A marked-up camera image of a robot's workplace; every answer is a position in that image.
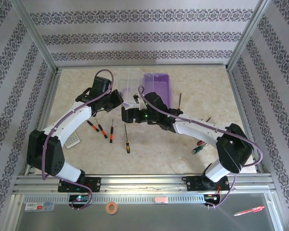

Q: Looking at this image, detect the aluminium side frame rail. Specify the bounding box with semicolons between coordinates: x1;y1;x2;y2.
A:
227;68;265;174
25;68;62;176

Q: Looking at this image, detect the wide aluminium base rail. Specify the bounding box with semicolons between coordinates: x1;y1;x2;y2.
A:
14;175;273;193

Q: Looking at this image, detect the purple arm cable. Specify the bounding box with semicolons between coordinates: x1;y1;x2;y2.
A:
42;69;115;211
137;86;264;209

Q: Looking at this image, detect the white label card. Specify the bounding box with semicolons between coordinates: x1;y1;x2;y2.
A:
25;202;55;212

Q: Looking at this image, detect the small red black screwdriver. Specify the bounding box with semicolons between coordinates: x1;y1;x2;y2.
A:
86;120;100;133

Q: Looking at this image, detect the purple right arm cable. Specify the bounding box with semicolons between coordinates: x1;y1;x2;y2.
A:
137;86;264;209

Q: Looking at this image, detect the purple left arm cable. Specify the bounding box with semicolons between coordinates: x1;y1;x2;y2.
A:
42;69;115;211

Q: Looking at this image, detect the grey metal plate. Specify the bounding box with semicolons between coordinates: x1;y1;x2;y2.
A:
9;192;282;231

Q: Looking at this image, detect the white calculator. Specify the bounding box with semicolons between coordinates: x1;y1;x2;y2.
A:
64;131;80;149

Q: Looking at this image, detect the orange black precision screwdriver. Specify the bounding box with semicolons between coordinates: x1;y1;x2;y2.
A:
108;119;115;144

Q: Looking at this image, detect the red pen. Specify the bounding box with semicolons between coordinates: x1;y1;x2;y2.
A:
233;205;265;217

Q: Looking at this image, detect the aluminium frame post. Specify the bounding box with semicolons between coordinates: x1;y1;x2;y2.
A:
227;0;273;73
13;0;58;73

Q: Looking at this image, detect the grey slotted cable duct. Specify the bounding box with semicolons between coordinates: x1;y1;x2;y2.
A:
23;194;206;205

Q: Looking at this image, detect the short aluminium frame rail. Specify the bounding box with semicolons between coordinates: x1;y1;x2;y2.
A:
56;64;229;71

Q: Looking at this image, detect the orange tape roll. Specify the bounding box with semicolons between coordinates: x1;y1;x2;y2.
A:
105;202;119;215

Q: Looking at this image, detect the long yellow black screwdriver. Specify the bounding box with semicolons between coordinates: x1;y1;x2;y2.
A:
124;124;131;154

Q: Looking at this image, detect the thin orange black screwdriver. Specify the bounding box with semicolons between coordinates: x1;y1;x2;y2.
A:
94;117;108;140

